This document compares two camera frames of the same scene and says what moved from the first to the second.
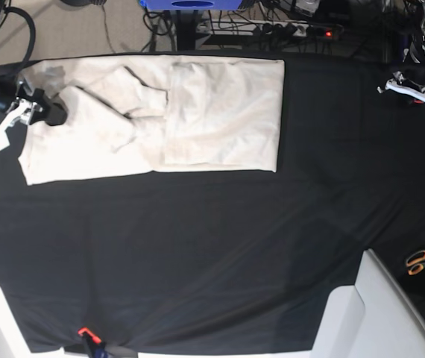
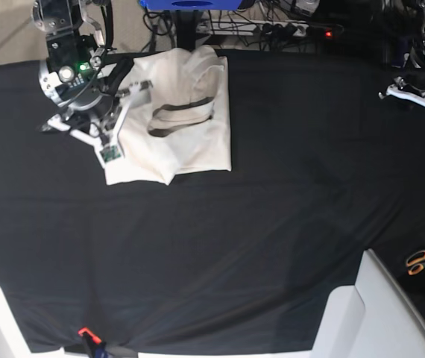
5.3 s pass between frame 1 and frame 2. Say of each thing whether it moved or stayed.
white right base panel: stayed
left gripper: moved
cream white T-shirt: moved
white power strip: stayed
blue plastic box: stayed
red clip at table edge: stayed
